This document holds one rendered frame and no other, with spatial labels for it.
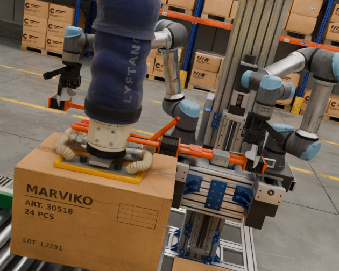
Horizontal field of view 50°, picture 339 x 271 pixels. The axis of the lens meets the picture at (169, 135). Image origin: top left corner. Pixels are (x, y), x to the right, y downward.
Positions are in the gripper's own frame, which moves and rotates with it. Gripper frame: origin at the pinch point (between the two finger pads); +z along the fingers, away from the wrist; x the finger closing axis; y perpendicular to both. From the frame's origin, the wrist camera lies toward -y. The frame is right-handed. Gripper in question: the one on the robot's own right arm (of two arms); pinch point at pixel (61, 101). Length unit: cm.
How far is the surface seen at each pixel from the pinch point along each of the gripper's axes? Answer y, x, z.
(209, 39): 105, 811, 15
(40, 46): -295, 709, 111
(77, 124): 15.8, -25.3, -0.4
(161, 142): 51, -31, -3
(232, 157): 81, -25, -1
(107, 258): 41, -46, 45
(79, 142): 18.6, -28.2, 5.8
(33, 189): 8, -46, 21
